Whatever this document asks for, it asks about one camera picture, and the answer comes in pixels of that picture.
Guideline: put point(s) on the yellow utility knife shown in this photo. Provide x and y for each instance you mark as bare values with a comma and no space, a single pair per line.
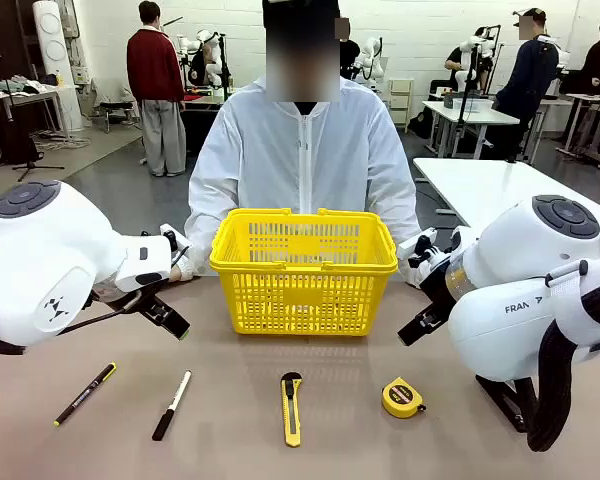
291,410

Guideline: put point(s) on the large white table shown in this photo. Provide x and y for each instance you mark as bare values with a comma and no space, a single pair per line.
485,185

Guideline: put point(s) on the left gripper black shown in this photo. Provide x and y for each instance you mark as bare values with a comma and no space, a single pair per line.
140,299

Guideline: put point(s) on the man in red sweater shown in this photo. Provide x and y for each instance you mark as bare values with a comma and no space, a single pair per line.
155,75

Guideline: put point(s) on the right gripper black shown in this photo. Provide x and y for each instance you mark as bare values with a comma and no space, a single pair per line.
437,295

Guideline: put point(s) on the small white table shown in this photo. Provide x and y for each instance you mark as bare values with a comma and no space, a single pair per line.
475,114

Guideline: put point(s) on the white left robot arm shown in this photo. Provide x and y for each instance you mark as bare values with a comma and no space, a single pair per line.
45,260

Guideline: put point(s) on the white marker with black cap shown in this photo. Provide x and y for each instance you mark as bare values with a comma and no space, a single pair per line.
172,405

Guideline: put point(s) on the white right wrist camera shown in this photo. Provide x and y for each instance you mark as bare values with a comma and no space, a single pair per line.
416,244

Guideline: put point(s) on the black pen with yellow ends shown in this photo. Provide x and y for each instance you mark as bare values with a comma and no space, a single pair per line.
85,395

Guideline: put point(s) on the person in white jacket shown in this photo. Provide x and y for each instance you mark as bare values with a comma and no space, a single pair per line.
280,150

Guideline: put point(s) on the yellow plastic shopping basket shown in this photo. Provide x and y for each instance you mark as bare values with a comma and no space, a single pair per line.
302,295

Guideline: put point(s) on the seated person in black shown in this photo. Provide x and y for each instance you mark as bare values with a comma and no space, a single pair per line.
455,62

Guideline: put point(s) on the table with clothes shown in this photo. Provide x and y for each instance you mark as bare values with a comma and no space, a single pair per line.
25,95

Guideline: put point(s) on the white drawer cabinet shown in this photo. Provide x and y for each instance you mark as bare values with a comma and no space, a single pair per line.
401,102

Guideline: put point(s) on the yellow tape measure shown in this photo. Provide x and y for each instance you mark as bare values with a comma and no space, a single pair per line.
401,397

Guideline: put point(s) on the black tripod stand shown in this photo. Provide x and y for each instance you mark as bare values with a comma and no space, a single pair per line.
27,165

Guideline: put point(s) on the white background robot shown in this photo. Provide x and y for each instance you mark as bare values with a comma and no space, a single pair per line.
371,59
480,50
207,55

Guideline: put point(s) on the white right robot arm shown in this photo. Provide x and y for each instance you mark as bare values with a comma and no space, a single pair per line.
520,280

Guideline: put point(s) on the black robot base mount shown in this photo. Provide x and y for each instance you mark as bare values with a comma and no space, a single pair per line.
502,400

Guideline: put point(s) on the man in dark cap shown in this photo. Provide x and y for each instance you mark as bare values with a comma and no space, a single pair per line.
527,85

